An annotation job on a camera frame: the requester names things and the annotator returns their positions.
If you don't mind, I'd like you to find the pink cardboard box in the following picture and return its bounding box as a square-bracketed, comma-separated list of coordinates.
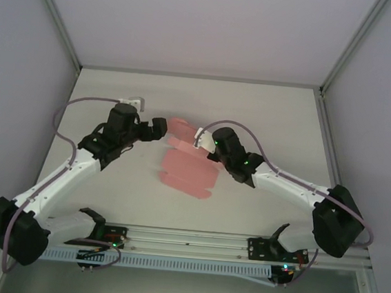
[155, 116, 229, 203]

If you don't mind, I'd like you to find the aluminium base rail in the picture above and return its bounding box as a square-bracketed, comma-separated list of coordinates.
[102, 223, 312, 267]

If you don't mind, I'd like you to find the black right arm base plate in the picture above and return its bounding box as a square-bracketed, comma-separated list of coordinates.
[245, 235, 312, 269]

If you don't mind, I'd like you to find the aluminium table side rail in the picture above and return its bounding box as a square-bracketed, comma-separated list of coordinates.
[302, 88, 390, 274]

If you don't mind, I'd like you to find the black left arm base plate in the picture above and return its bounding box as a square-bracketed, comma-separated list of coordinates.
[100, 223, 130, 252]

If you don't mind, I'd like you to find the aluminium frame post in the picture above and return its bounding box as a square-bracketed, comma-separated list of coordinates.
[319, 0, 389, 100]
[23, 0, 90, 72]

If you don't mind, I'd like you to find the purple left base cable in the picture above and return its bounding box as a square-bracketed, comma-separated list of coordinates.
[61, 236, 123, 272]

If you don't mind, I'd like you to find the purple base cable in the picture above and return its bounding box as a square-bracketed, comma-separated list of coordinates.
[284, 245, 320, 291]
[61, 236, 123, 272]

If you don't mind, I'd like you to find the white slotted cable tray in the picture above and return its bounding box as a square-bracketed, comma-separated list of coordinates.
[37, 241, 274, 283]

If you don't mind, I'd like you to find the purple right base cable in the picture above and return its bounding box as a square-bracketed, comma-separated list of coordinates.
[284, 245, 320, 291]

